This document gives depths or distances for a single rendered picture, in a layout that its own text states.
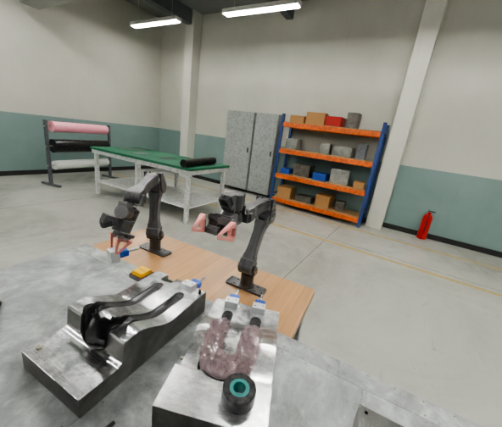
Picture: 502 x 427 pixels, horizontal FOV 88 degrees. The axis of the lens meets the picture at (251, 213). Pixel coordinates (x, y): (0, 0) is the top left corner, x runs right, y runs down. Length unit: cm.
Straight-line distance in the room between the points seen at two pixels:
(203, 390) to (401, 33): 622
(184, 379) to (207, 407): 9
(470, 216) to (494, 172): 82
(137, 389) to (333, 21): 662
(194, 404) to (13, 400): 47
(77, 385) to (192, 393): 30
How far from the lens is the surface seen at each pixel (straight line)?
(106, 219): 121
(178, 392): 77
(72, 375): 92
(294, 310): 124
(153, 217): 151
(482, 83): 614
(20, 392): 102
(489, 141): 607
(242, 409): 73
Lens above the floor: 152
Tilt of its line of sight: 17 degrees down
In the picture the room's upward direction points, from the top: 8 degrees clockwise
